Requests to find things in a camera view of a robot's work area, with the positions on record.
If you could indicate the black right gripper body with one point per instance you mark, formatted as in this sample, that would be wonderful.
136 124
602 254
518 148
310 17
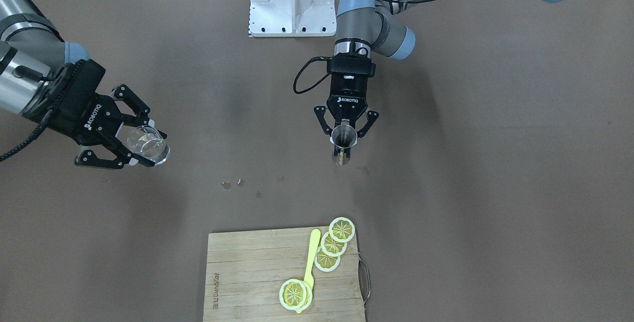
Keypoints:
88 120

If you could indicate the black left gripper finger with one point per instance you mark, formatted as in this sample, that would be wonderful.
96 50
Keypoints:
371 117
320 112

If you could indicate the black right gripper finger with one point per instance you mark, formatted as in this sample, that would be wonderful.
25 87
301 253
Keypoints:
122 93
123 156

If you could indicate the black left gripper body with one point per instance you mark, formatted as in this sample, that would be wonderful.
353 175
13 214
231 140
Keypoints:
346 98

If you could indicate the steel jigger shaker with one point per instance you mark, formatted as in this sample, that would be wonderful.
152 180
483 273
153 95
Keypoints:
343 138

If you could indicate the clear glass measuring cup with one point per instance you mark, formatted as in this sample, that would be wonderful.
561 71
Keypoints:
146 141

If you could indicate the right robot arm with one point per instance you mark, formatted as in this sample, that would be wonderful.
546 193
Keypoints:
32 55

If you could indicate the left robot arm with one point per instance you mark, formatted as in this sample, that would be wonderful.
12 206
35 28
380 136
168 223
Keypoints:
363 27

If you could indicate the lemon slice end of row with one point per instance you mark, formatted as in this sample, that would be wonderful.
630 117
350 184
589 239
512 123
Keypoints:
342 229

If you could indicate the lemon slice middle of row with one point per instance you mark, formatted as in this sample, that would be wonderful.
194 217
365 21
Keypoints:
332 247

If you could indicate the lemon slice near knife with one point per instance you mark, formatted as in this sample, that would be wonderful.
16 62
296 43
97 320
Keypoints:
326 263

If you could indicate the bamboo cutting board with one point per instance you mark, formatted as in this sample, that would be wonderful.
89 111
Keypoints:
245 270

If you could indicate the lemon slice on knife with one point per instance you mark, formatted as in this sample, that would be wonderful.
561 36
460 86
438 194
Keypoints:
295 295

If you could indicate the white camera post base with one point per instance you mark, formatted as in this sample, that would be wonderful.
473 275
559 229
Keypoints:
282 18

